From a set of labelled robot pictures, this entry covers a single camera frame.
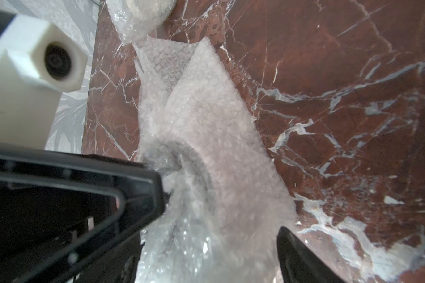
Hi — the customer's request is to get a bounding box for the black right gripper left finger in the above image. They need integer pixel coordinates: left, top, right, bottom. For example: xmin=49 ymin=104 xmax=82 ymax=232
xmin=92 ymin=235 xmax=142 ymax=283

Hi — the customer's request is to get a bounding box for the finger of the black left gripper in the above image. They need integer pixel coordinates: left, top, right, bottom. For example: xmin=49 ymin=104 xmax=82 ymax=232
xmin=0 ymin=144 xmax=165 ymax=283

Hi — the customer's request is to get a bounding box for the clear bubble wrap sheet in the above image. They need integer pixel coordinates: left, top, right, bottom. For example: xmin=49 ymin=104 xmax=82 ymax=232
xmin=106 ymin=0 xmax=177 ymax=45
xmin=135 ymin=37 xmax=296 ymax=283

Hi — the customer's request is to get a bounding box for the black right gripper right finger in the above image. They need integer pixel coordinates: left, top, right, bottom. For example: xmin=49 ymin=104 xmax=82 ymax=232
xmin=276 ymin=226 xmax=344 ymax=283

